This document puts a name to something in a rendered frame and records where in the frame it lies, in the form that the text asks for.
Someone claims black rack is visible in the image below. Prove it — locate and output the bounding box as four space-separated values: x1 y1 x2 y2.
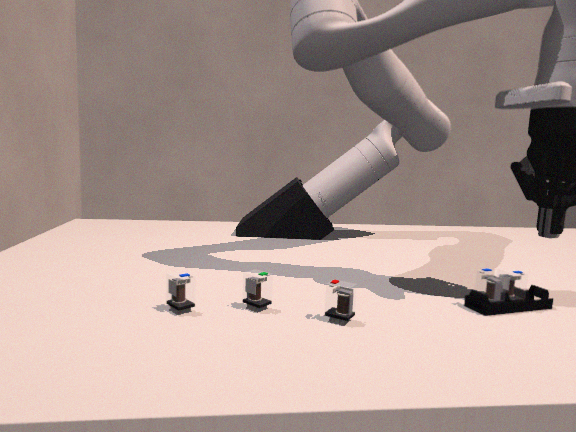
464 285 554 316

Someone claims clear relay with blue button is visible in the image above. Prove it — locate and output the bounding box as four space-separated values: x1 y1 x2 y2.
497 268 528 302
166 270 196 314
475 269 508 304

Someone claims clear relay with red button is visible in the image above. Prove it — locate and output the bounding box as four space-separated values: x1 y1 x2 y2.
325 280 357 325

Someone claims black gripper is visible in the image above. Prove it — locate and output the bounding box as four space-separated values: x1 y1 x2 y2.
510 107 576 239

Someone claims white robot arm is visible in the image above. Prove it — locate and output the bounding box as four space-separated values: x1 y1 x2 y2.
290 0 576 218

